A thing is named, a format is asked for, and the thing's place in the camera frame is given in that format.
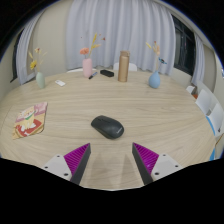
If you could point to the small black box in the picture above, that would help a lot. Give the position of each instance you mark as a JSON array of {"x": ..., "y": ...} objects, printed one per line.
[{"x": 107, "y": 73}]

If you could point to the dark marker pen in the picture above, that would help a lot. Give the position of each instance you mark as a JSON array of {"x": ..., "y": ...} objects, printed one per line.
[{"x": 93, "y": 75}]

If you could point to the blue vase with dried flowers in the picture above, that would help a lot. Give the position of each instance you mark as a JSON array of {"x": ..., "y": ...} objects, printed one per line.
[{"x": 154, "y": 80}]

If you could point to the narrow white curtain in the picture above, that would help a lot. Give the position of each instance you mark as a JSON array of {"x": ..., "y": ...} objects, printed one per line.
[
  {"x": 26, "y": 56},
  {"x": 199, "y": 63}
]

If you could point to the golden drink bottle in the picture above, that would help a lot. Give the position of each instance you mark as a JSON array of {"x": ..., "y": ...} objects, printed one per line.
[{"x": 123, "y": 66}]

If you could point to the wide white curtain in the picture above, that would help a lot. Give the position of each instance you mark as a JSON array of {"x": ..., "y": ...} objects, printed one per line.
[{"x": 133, "y": 30}]

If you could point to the group of white chairs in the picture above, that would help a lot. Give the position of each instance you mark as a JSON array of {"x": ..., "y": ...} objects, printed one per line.
[{"x": 204, "y": 101}]

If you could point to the pink vase with orange flowers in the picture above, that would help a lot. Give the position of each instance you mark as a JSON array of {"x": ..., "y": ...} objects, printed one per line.
[{"x": 87, "y": 68}]

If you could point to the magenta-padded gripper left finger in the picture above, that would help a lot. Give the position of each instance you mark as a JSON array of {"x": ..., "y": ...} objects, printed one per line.
[{"x": 77, "y": 159}]

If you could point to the printed pink mouse pad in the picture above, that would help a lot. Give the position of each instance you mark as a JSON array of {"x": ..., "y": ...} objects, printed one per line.
[{"x": 30, "y": 120}]

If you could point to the green vase with yellow flowers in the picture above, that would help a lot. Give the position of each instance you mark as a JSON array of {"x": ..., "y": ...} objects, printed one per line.
[{"x": 40, "y": 80}]

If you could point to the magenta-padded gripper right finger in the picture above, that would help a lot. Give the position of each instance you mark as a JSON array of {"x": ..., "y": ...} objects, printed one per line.
[{"x": 146, "y": 159}]

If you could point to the black computer mouse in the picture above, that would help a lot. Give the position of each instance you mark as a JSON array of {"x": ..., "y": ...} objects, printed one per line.
[{"x": 107, "y": 127}]

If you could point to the white remote control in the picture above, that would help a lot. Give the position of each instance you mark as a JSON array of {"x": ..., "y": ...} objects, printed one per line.
[{"x": 60, "y": 83}]

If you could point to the dark window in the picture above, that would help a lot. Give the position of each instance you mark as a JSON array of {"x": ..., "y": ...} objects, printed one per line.
[
  {"x": 183, "y": 46},
  {"x": 15, "y": 63}
]

